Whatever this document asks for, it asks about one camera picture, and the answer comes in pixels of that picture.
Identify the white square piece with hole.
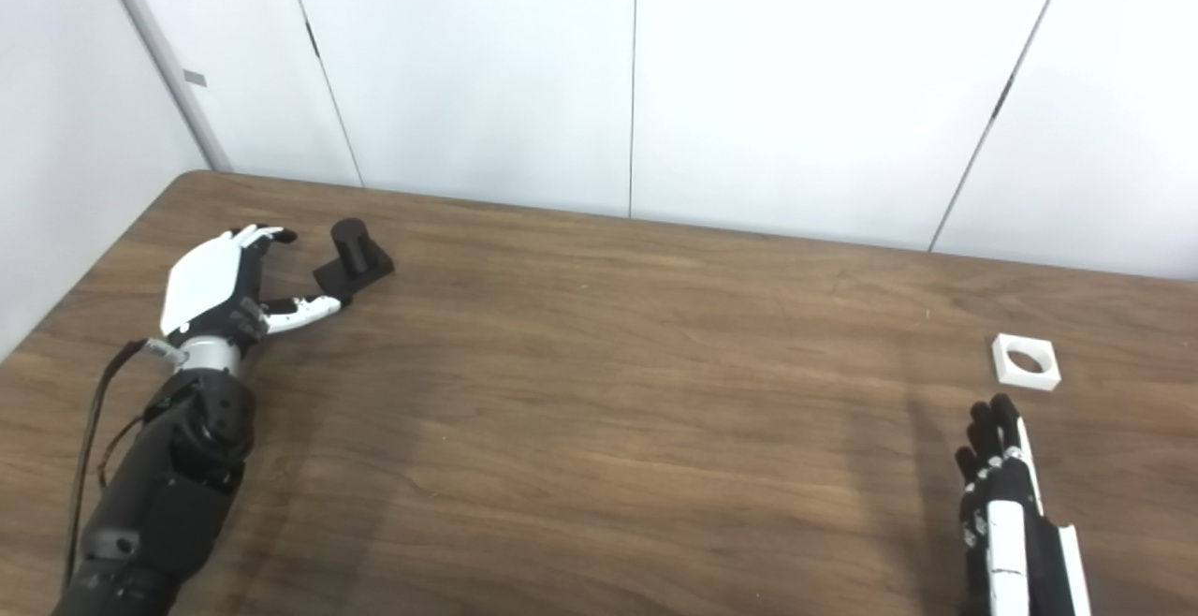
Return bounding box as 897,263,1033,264
991,333,1062,392

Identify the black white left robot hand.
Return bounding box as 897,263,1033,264
159,225,345,347

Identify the black peg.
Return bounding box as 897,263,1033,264
313,218,395,303

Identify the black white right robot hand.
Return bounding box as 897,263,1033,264
955,394,1094,616

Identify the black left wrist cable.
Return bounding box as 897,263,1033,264
64,339,186,591

